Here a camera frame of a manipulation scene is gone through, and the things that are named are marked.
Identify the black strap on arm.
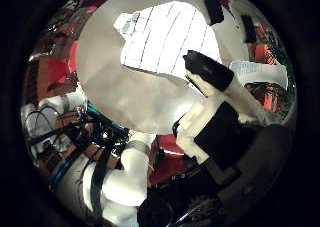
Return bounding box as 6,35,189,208
89,138,116,223

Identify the black rectangular block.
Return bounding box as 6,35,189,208
240,14,258,45
203,0,226,26

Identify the white printed paper sheet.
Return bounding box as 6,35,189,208
229,60,290,91

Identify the red chair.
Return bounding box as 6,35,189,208
45,40,79,90

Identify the white cloth with dark grid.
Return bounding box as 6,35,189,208
113,0,224,85

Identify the orange red crate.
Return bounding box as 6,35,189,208
248,23,279,112

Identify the red box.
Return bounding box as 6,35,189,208
148,134,198,186

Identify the teal cable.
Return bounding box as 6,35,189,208
49,100,129,190

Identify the brown wooden slatted cabinet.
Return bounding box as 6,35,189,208
24,55,51,103

